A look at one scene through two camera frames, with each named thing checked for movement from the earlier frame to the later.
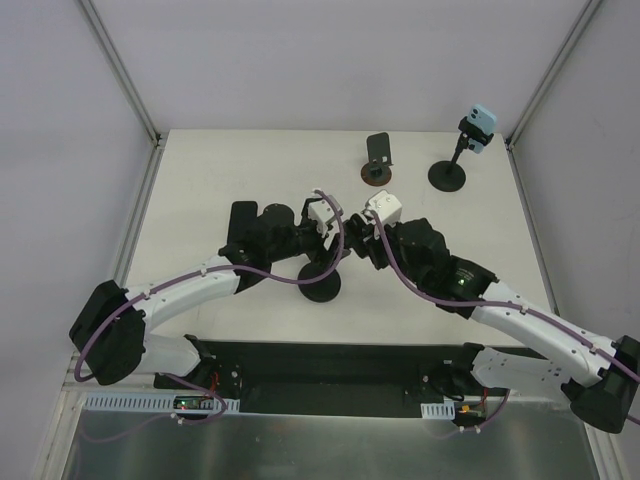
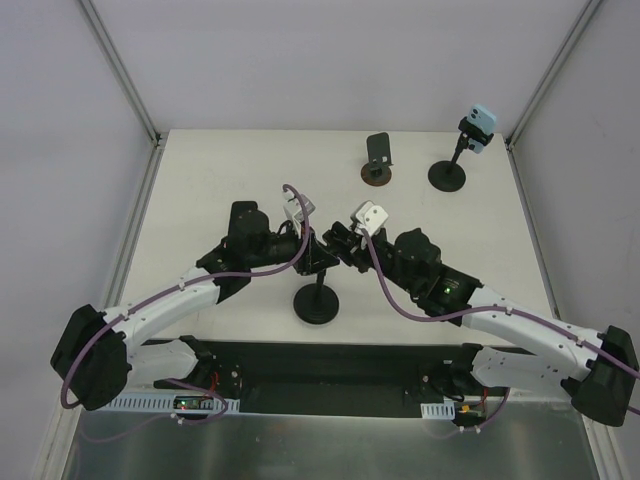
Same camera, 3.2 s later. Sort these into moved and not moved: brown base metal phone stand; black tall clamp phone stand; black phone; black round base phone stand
Moved: black round base phone stand
Not moved: black tall clamp phone stand; black phone; brown base metal phone stand
